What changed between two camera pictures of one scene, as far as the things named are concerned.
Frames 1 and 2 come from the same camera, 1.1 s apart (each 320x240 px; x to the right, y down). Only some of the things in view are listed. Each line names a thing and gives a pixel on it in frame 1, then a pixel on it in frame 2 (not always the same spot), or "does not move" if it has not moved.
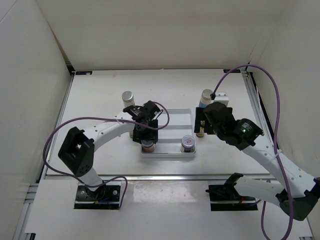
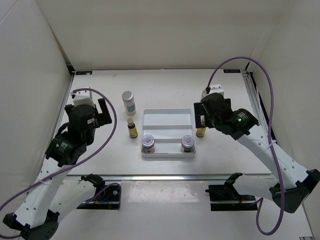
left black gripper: (151, 135) → (103, 118)
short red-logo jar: (147, 147) does not move
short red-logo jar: (188, 144) does not move
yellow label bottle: (201, 133) does not move
